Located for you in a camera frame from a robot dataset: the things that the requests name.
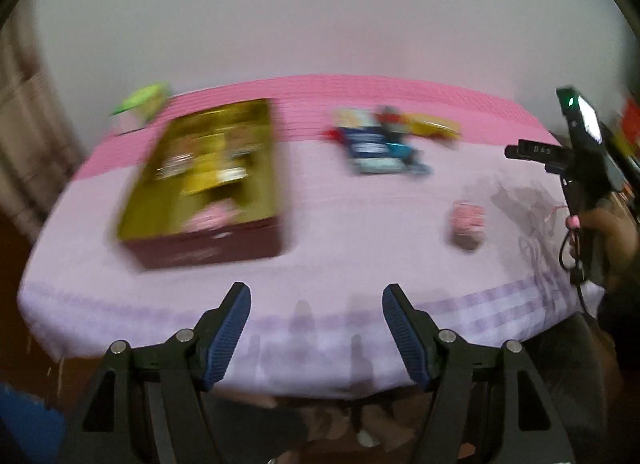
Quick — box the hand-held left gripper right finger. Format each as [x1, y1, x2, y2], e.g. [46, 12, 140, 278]
[382, 284, 576, 464]

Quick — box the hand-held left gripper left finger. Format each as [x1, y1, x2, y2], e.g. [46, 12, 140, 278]
[60, 282, 252, 464]

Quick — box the small clear brown packet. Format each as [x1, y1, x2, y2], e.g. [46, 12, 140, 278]
[451, 200, 487, 251]

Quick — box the small yellow snack packet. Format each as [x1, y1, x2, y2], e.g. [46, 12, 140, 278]
[400, 112, 462, 145]

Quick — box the red rectangular tin box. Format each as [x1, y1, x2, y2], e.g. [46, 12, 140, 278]
[116, 98, 287, 271]

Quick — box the small teal snack packet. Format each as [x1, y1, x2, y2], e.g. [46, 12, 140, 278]
[385, 141, 434, 177]

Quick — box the red snack packet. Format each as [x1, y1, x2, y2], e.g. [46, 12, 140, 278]
[322, 106, 408, 143]

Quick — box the blue cracker packet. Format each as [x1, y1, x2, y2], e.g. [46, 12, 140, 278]
[336, 108, 417, 175]

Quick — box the large yellow snack packet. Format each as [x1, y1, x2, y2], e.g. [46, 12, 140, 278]
[159, 136, 252, 195]

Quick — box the person's right hand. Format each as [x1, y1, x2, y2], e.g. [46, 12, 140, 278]
[580, 205, 640, 291]

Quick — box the pink wrapped candy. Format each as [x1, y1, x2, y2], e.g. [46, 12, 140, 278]
[184, 200, 243, 233]

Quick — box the blue panel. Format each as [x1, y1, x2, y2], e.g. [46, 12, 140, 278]
[0, 383, 67, 464]

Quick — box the green tissue box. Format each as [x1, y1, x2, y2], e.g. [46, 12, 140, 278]
[107, 82, 169, 138]

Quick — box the beige patterned curtain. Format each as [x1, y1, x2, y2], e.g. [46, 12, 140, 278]
[0, 18, 87, 231]

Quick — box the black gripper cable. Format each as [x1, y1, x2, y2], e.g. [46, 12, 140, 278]
[558, 228, 602, 317]

